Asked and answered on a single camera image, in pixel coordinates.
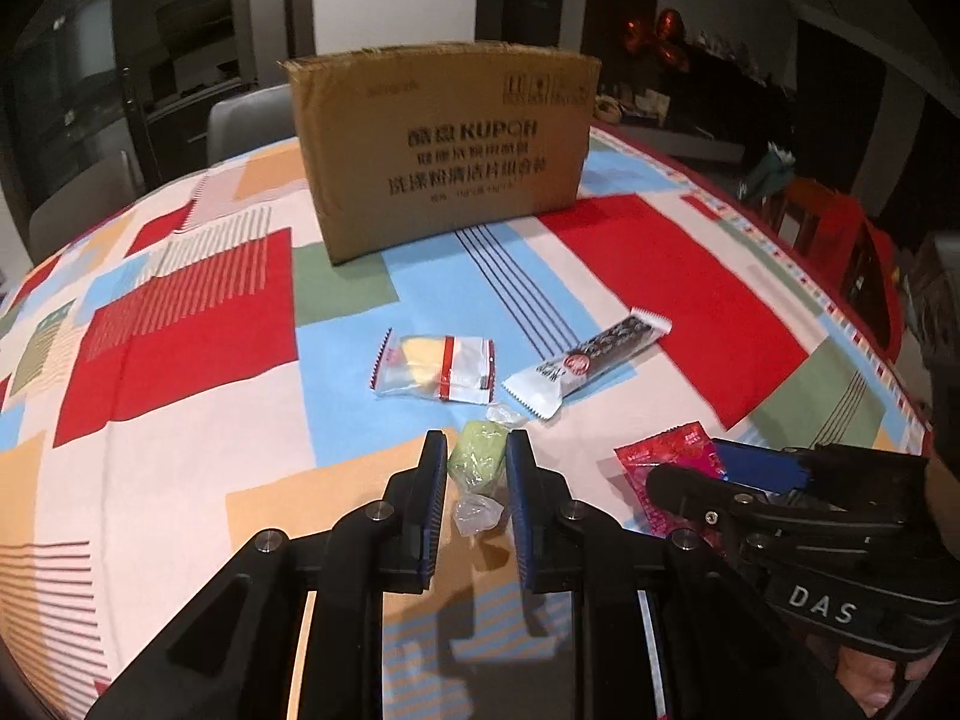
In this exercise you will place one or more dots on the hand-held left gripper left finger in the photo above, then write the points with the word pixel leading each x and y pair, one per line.
pixel 431 517

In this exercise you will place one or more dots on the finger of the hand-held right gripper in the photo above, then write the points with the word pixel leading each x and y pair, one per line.
pixel 754 469
pixel 694 491

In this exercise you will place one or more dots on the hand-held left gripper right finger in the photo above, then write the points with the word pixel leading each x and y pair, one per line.
pixel 521 517

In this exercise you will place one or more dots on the pink red snack packet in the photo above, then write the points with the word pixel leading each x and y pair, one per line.
pixel 660 457

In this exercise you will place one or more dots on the green candy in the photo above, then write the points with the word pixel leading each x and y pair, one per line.
pixel 476 457

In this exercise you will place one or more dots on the brown cardboard box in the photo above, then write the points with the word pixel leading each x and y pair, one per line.
pixel 442 157

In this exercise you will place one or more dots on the person's right hand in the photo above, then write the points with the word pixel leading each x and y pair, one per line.
pixel 877 686

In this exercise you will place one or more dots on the clear packet with yellow cake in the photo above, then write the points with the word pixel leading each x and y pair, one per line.
pixel 420 364

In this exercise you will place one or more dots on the black and white bar packet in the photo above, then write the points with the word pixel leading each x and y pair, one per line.
pixel 585 364

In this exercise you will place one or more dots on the red chair with bags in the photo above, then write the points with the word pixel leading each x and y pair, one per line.
pixel 817 217

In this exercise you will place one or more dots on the green bag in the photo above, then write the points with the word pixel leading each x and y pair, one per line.
pixel 774 171

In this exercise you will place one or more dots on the colourful patchwork tablecloth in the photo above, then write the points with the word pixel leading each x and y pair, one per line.
pixel 187 330

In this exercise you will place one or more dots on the white low sideboard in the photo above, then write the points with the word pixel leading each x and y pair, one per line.
pixel 675 135

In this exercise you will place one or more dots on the small woven basket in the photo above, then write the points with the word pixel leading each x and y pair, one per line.
pixel 609 109

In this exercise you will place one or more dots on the grey chair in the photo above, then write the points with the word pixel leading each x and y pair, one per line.
pixel 251 124
pixel 82 214

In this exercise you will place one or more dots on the red balloons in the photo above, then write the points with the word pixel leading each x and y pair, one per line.
pixel 660 34

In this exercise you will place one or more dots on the sliding glass door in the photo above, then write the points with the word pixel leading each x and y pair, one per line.
pixel 75 52

